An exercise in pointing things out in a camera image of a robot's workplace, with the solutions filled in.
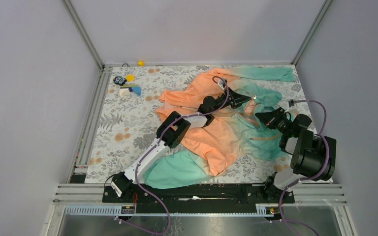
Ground floral patterned table cloth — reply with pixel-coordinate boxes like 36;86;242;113
85;65;310;184

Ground blue triangular block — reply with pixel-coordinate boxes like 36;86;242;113
130;87;141;96

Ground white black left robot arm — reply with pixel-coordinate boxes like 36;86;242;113
110;87;251;202

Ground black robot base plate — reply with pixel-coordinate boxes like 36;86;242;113
102;183;295;204

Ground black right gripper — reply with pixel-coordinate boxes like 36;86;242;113
254;107;292;135

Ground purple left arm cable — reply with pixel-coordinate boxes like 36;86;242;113
114;76;231;236

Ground black blue toy car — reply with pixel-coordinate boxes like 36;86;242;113
113;76;127;86

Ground white slotted cable duct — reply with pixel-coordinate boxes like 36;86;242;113
65;204;275;217

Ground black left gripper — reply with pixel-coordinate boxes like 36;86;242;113
209;88;250;114

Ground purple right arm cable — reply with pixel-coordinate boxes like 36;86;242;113
270;99;330;236

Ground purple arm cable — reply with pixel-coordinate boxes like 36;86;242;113
114;76;231;236
270;99;330;236

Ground aluminium frame rails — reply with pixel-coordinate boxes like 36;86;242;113
42;0;357;236

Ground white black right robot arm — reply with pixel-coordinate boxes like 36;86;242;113
255;108;337;203

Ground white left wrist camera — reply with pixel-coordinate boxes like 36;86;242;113
217;79;228;92

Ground white toy block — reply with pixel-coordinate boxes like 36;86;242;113
119;88;130;98

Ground yellow round disc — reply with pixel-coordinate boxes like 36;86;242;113
126;74;135;82

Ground orange and teal jacket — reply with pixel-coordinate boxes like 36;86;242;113
144;66;295;189

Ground green yellow flat stick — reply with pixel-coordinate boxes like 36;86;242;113
120;85;139;89

